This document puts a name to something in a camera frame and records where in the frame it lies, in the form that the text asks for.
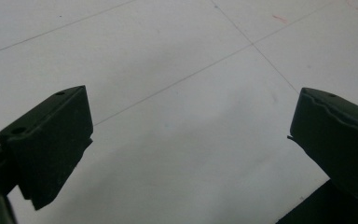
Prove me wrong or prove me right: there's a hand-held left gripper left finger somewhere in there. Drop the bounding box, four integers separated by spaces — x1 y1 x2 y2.
0 85 94 211

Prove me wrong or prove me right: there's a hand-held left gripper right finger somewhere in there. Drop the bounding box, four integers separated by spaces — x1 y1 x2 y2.
286 87 358 202

